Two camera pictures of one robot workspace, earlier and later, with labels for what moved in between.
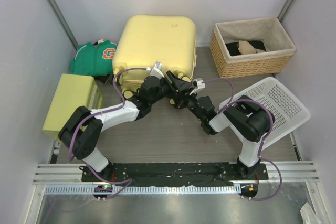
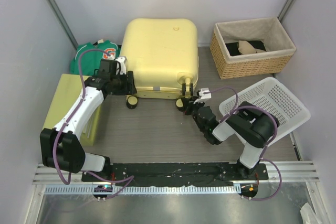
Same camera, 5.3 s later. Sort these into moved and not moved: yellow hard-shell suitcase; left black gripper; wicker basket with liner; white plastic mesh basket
Moved: left black gripper
Not moved: white plastic mesh basket; wicker basket with liner; yellow hard-shell suitcase
